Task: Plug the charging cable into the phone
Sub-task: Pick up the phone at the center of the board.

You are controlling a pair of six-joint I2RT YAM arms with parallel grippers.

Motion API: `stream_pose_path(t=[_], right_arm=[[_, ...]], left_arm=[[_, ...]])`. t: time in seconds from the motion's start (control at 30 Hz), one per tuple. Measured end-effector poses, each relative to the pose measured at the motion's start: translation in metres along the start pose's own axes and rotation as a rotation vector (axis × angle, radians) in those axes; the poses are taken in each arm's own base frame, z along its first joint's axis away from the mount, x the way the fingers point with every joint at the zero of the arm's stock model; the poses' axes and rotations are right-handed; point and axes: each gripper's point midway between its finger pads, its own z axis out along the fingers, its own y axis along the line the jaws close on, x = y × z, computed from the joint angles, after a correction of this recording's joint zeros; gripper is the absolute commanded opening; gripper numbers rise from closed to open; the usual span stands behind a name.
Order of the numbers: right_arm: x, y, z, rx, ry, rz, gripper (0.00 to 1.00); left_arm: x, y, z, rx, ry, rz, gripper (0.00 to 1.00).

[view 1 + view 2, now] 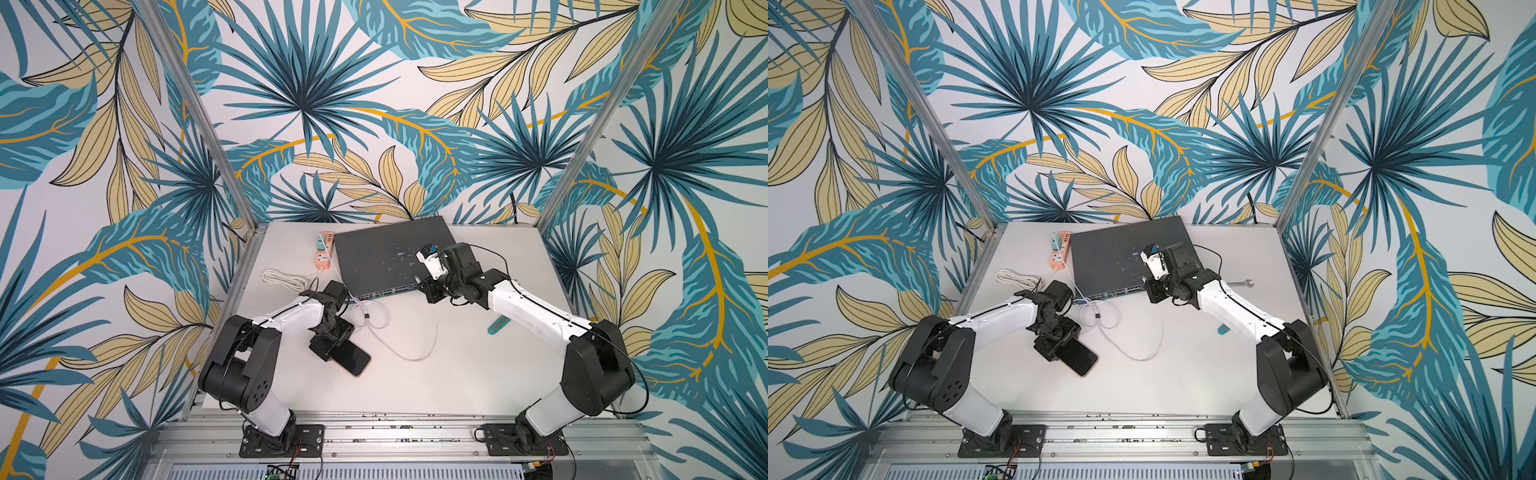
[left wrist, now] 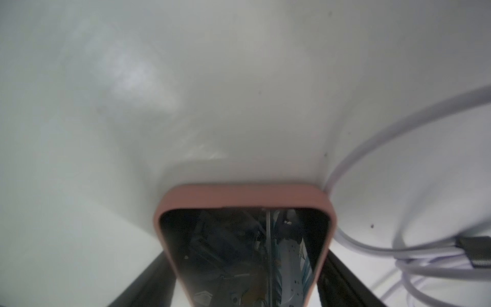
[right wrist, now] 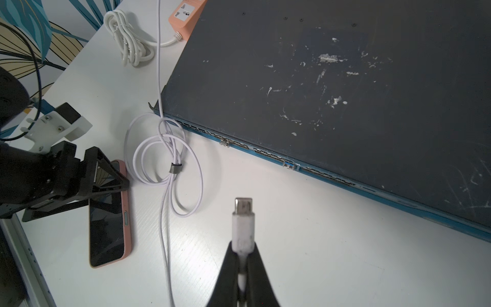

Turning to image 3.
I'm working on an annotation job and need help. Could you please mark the white coiled power cord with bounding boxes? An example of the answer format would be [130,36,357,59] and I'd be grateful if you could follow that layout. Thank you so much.
[103,9,183,68]

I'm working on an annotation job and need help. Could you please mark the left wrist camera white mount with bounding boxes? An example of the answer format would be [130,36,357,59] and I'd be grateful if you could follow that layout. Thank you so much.
[21,102,92,154]

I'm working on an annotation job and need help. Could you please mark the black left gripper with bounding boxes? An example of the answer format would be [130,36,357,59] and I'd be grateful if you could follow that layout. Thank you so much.
[1,141,129,222]

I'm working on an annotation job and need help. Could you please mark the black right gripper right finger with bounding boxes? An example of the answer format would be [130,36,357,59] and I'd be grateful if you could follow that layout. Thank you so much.
[245,244,280,307]

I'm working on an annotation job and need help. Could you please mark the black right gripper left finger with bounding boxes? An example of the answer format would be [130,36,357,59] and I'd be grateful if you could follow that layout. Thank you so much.
[207,242,240,307]

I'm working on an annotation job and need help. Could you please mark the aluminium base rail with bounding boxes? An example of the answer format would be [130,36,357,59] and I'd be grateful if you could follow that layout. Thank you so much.
[1,214,56,307]

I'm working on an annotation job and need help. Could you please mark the black phone pink case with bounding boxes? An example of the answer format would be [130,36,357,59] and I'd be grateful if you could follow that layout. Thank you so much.
[87,159,133,269]

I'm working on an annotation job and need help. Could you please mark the dark grey network switch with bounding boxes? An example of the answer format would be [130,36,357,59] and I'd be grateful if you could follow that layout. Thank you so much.
[161,1,490,241]

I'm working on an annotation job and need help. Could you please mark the white charging cable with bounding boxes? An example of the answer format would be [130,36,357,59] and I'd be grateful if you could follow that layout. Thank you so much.
[123,0,256,307]

